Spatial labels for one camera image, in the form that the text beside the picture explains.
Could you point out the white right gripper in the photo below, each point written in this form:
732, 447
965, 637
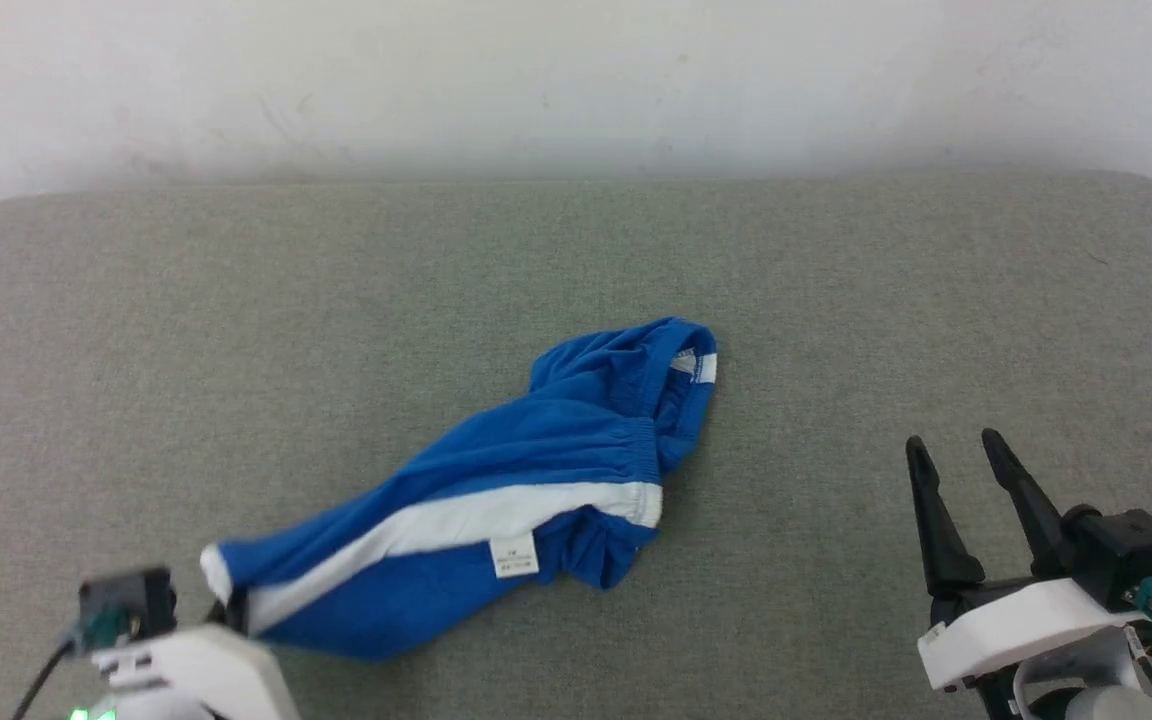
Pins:
1021, 620

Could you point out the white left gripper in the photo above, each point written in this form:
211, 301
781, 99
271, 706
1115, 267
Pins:
206, 670

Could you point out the blue shorts with white stripe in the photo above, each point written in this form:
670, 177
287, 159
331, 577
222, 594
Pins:
526, 455

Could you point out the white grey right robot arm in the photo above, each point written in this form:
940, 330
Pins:
1086, 690

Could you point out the grey fabric sofa seat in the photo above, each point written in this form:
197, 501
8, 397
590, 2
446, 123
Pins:
236, 330

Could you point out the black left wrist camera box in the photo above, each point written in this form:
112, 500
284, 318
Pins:
126, 600

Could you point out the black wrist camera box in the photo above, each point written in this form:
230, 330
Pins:
126, 600
1126, 555

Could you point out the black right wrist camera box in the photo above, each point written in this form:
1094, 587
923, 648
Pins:
1126, 555

